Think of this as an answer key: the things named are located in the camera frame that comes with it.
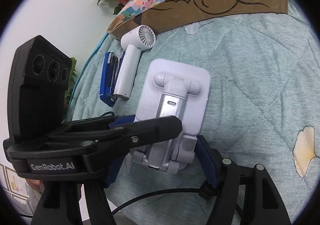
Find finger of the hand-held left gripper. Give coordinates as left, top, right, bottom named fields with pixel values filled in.
left=47, top=115, right=183, bottom=151
left=61, top=113, right=137, bottom=132

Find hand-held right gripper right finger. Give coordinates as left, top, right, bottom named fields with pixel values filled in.
left=196, top=135, right=293, bottom=225

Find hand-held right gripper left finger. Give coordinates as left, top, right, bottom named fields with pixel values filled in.
left=31, top=153, right=127, bottom=225

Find white folding phone stand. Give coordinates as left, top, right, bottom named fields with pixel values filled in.
left=125, top=58, right=210, bottom=173

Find pastel puzzle cube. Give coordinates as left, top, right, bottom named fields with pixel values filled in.
left=115, top=0, right=153, bottom=21

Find person's left hand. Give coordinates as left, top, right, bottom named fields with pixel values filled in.
left=26, top=179, right=45, bottom=193

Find green leafy plant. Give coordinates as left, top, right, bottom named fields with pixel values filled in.
left=64, top=57, right=78, bottom=108

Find blue stapler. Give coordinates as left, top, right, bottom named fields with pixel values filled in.
left=99, top=51, right=126, bottom=108

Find white handheld fan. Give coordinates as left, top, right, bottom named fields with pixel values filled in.
left=114, top=25, right=156, bottom=100

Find black cable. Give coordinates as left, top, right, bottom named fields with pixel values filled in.
left=110, top=188, right=208, bottom=215

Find wall poster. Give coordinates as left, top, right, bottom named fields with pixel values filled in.
left=0, top=163, right=32, bottom=200

